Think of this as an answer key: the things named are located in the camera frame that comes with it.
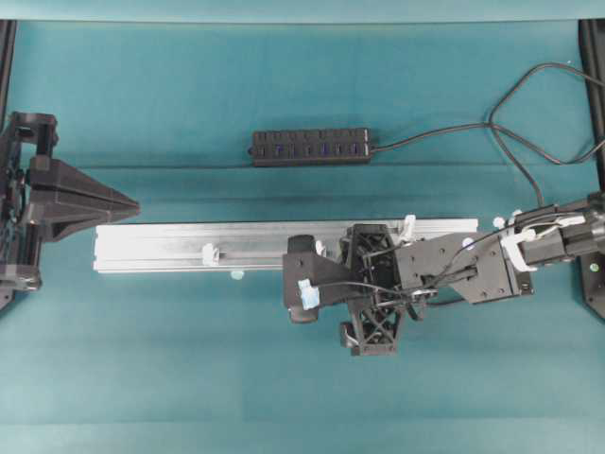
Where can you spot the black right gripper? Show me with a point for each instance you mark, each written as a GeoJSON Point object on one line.
{"type": "Point", "coordinates": [377, 309]}

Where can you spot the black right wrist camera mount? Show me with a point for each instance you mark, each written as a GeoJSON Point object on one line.
{"type": "Point", "coordinates": [312, 282]}

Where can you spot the silver aluminium extrusion rail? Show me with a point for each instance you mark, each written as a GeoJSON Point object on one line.
{"type": "Point", "coordinates": [212, 246]}

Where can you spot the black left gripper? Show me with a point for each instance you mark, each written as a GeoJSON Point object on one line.
{"type": "Point", "coordinates": [21, 241]}

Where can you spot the black aluminium frame rail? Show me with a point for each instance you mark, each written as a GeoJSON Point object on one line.
{"type": "Point", "coordinates": [591, 47]}

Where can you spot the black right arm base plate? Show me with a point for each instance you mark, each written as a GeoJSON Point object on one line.
{"type": "Point", "coordinates": [592, 260]}

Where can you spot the black left frame post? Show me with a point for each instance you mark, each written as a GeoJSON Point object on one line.
{"type": "Point", "coordinates": [7, 42]}

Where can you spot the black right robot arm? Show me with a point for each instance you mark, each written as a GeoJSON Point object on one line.
{"type": "Point", "coordinates": [402, 282]}

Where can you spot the black USB hub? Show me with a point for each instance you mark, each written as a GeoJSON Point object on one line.
{"type": "Point", "coordinates": [316, 147]}

